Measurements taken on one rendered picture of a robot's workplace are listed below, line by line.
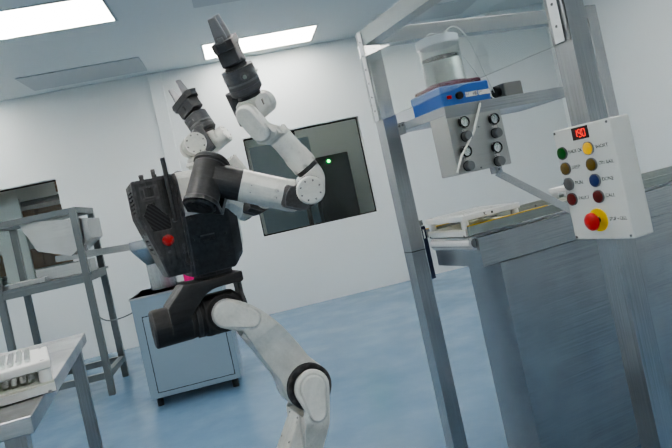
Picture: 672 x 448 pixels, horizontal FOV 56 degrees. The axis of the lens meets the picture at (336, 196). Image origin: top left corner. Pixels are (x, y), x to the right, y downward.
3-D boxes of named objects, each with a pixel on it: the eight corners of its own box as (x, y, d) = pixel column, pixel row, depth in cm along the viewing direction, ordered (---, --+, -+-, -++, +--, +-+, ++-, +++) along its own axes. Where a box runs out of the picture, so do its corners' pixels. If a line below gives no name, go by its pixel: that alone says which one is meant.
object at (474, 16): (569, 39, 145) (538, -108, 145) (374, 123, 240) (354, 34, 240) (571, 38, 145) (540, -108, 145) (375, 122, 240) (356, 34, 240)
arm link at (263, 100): (247, 83, 162) (265, 123, 166) (267, 69, 171) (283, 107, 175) (214, 94, 168) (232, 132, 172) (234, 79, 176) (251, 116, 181)
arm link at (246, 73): (202, 50, 159) (223, 94, 163) (237, 36, 157) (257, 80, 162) (212, 41, 170) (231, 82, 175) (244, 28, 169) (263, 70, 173)
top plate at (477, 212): (463, 222, 213) (461, 216, 213) (426, 225, 236) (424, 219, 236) (520, 207, 223) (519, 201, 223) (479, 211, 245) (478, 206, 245)
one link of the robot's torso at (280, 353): (314, 422, 192) (199, 323, 181) (295, 408, 208) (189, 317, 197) (345, 381, 196) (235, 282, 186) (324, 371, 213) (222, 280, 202)
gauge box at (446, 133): (459, 175, 208) (446, 115, 208) (441, 178, 217) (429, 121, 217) (512, 163, 216) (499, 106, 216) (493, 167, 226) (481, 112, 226)
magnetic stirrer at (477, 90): (446, 107, 212) (440, 80, 212) (414, 119, 231) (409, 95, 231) (494, 99, 220) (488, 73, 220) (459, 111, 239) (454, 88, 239)
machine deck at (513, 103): (446, 118, 208) (443, 106, 208) (393, 137, 243) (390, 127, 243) (587, 93, 232) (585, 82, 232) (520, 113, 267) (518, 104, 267)
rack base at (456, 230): (466, 236, 213) (464, 229, 213) (428, 238, 236) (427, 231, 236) (523, 221, 223) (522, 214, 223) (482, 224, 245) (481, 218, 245)
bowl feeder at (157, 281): (135, 296, 445) (124, 244, 445) (143, 290, 480) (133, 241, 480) (205, 280, 452) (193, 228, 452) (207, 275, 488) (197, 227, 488)
